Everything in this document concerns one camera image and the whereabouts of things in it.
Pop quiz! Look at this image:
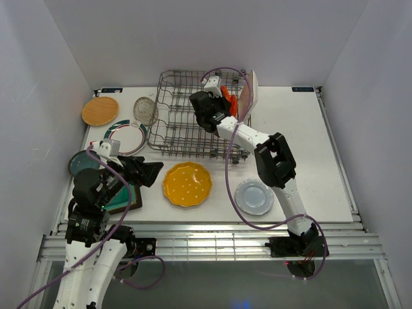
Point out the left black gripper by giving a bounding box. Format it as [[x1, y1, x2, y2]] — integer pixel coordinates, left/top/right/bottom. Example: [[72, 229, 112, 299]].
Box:
[[97, 154, 164, 207]]

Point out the orange round plate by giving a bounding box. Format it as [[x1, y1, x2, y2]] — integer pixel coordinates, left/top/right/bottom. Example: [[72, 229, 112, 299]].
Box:
[[220, 86, 237, 105], [230, 95, 238, 117]]

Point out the white rectangular plate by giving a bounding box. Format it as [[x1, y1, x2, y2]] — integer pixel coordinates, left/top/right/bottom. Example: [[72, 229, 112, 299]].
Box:
[[238, 70, 258, 121]]

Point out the yellow dotted scalloped plate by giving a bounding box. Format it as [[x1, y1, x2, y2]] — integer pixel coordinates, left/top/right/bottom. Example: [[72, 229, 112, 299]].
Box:
[[162, 162, 212, 208]]

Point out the light blue scalloped plate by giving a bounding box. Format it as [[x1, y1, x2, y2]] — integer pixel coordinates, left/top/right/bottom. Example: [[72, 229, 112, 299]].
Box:
[[234, 178, 275, 216]]

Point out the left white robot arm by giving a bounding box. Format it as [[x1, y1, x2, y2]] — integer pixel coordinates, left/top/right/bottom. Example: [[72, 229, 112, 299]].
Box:
[[54, 156, 164, 308]]

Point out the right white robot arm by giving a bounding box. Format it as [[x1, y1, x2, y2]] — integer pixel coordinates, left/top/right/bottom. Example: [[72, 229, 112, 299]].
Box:
[[189, 91, 328, 257]]

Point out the white plate green rim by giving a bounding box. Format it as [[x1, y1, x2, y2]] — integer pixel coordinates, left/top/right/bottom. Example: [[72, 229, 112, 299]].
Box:
[[104, 119, 147, 156]]

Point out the teal square brown-rimmed plate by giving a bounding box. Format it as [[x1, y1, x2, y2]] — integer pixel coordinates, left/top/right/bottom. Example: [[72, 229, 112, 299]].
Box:
[[104, 180, 144, 216]]

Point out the speckled beige small plate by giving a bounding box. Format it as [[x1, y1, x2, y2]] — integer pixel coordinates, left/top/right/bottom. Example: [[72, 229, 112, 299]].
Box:
[[133, 97, 158, 126]]

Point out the dark teal round plate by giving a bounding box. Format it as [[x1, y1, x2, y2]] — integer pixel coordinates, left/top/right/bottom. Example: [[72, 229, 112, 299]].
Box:
[[68, 151, 100, 176]]

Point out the woven bamboo round plate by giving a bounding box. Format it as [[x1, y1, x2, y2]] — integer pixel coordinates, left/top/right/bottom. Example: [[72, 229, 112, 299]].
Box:
[[81, 97, 120, 126]]

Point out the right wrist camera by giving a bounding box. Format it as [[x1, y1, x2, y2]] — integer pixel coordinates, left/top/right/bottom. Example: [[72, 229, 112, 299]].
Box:
[[201, 76, 222, 98]]

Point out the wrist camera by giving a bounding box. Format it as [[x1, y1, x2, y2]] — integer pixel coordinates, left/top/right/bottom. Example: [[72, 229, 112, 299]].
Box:
[[201, 76, 222, 98], [89, 138, 123, 167]]

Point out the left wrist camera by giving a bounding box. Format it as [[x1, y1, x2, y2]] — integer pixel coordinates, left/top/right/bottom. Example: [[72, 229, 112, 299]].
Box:
[[89, 138, 123, 167]]

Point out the grey wire dish rack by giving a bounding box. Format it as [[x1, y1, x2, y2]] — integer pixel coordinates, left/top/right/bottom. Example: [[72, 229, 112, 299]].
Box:
[[147, 69, 245, 159]]

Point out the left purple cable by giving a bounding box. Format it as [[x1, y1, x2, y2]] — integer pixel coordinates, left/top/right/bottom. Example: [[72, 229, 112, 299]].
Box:
[[15, 145, 167, 309]]

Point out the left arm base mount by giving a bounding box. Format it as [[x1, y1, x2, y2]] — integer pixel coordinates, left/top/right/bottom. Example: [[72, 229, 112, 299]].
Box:
[[124, 238, 157, 259]]

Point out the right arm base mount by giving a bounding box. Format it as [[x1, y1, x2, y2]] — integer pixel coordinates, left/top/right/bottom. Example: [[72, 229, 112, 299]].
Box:
[[265, 236, 325, 258]]

